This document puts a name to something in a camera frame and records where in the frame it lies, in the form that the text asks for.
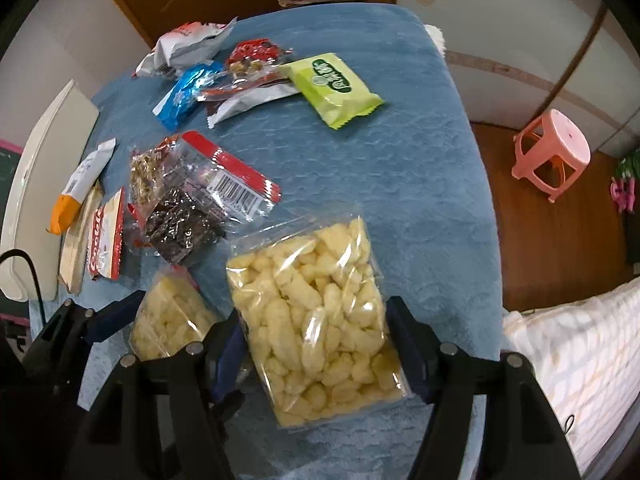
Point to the orange white snack packet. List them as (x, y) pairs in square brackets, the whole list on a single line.
[(80, 185)]

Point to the white towel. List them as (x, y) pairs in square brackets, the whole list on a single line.
[(435, 40)]

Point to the pale wardrobe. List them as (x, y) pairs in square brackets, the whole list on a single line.
[(510, 20)]

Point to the pink green toy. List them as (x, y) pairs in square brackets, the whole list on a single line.
[(625, 185)]

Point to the clear dark dried fruit packet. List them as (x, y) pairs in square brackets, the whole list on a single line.
[(195, 210)]

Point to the green chalkboard pink frame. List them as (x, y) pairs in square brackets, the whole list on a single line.
[(9, 170)]

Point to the white plastic tray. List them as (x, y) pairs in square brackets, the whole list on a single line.
[(45, 180)]

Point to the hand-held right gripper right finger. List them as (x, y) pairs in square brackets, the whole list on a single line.
[(407, 345)]

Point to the beige snack packet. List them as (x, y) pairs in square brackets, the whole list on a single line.
[(75, 255)]

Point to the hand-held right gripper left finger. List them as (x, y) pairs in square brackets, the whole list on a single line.
[(227, 352)]

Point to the brown white snack packet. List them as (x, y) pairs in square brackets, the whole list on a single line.
[(250, 97)]

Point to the white red snack packet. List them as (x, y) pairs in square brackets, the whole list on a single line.
[(185, 42)]

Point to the pink plastic stool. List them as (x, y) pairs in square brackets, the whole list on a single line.
[(552, 152)]

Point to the clear red mixed nut packet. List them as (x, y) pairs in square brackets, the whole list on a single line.
[(252, 57)]

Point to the clear walnut packet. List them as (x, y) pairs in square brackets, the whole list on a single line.
[(147, 175)]

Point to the green snack packet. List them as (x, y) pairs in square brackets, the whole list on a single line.
[(332, 87), (315, 310)]

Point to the white bed quilt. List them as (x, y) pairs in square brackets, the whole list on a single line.
[(585, 360)]

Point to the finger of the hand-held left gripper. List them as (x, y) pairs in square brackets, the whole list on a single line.
[(52, 335), (115, 316)]

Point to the red white cookie packet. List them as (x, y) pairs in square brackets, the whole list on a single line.
[(106, 240)]

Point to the blue snack packet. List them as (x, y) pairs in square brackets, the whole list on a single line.
[(187, 92)]

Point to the small clear puffed corn bag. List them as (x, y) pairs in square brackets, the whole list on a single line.
[(167, 317)]

